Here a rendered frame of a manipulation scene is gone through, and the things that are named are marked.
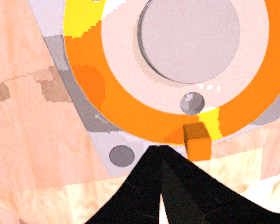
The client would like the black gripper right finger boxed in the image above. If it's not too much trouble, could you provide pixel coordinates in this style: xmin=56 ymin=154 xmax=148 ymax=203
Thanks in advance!
xmin=159 ymin=144 xmax=280 ymax=224

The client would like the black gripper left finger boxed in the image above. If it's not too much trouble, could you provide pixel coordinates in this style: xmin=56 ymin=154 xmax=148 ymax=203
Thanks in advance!
xmin=84 ymin=144 xmax=162 ymax=224

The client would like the orange round plate with tab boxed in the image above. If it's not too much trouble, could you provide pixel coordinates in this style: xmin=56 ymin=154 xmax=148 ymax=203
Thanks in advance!
xmin=62 ymin=0 xmax=280 ymax=161

